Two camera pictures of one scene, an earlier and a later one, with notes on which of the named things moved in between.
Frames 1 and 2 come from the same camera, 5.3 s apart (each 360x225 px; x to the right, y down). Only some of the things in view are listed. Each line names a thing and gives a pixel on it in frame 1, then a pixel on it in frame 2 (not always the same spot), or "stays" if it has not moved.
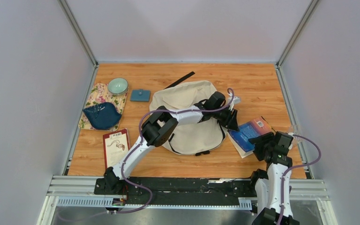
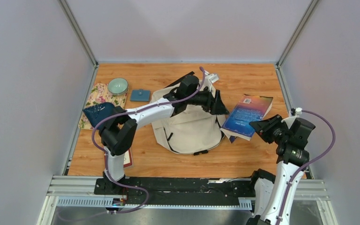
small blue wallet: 140,95 stays
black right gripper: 257,140 -> 264,126
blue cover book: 239,138 -> 250,109
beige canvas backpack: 191,138 stays
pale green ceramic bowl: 118,86 stays
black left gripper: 233,124 -> 214,107
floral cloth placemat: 101,93 stays
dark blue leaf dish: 103,116 stays
